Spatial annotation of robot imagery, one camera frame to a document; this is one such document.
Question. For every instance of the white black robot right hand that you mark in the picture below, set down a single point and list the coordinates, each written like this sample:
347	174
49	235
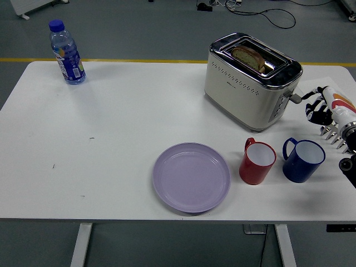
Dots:
338	107

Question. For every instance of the black table control panel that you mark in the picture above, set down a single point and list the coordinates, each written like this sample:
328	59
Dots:
340	228

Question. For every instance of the clear water bottle blue cap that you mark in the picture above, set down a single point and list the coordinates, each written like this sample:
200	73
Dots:
68	59

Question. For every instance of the purple plate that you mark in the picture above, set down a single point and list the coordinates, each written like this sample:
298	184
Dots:
191	178

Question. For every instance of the cream and chrome toaster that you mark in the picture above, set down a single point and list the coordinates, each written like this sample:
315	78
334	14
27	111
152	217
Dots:
239	97

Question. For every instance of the bread slice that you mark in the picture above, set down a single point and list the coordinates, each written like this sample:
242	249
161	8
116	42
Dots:
247	57

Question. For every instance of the metal toast rack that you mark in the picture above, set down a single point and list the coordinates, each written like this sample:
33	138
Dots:
333	136

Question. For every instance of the white table leg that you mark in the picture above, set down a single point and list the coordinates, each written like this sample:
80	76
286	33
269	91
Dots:
286	244
81	244

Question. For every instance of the blue mug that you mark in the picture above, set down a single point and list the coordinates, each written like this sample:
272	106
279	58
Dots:
299	169

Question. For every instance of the white cart with wheel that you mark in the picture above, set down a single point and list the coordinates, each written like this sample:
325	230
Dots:
351	11

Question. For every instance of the clear plastic bracket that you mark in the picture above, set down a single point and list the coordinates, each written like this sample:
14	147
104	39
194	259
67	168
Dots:
254	229

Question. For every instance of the red mug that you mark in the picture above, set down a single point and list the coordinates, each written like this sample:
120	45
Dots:
254	172

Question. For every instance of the white floor heater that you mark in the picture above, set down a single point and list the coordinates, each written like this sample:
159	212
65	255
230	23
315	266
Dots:
30	5

